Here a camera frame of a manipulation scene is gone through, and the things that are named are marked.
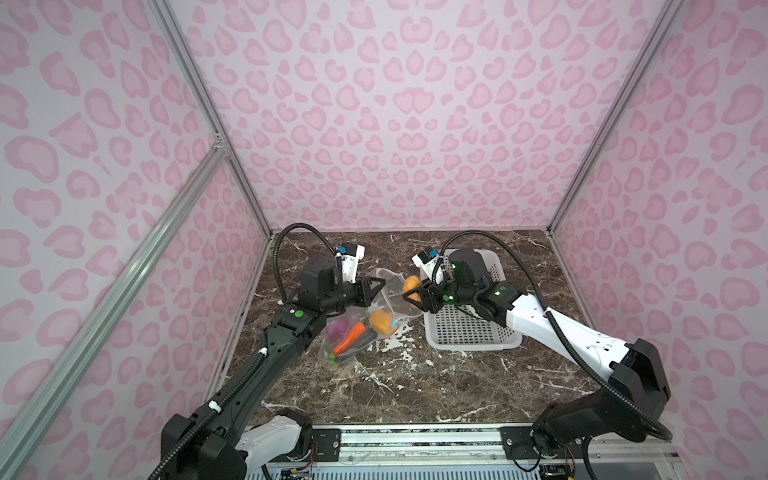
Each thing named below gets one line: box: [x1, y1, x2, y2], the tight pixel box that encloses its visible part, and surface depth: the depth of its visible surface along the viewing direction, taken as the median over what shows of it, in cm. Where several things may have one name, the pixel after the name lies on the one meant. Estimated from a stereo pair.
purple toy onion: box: [326, 318, 350, 341], surface depth 90 cm
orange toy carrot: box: [334, 322, 367, 356], surface depth 90 cm
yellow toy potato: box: [370, 310, 398, 336], surface depth 87 cm
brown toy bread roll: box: [402, 275, 423, 302], surface depth 75 cm
